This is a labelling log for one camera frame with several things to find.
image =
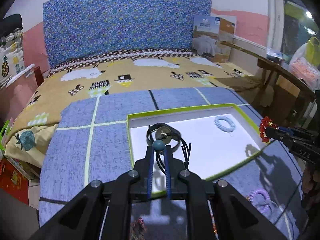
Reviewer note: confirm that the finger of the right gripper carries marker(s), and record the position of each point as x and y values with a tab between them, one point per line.
280	133

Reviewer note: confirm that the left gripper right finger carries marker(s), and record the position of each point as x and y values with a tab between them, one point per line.
177	177

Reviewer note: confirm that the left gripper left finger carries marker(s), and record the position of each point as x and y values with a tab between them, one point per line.
136	184

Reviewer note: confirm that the pink beaded hair clip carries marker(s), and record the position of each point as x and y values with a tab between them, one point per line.
137	230

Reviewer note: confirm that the wooden chair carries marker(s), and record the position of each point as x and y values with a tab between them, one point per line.
292	97

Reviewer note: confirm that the green white shallow box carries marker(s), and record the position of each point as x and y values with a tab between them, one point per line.
222	137

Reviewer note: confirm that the blue checked blanket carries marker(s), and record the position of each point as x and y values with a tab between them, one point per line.
155	165

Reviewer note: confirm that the tan sheep print bedsheet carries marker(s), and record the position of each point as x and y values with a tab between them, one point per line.
110	73

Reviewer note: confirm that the cardboard quilt box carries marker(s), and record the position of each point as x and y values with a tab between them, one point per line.
208	33

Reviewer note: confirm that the red box on floor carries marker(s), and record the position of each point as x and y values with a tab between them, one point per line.
13	183

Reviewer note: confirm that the pink storage bin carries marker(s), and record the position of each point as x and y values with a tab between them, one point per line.
17	93

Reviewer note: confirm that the blue patterned headboard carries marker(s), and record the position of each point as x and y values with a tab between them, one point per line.
78	28

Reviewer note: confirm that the pineapple print bag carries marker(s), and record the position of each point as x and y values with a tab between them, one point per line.
12	62

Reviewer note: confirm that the black bag on top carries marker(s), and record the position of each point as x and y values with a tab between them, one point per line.
10	24

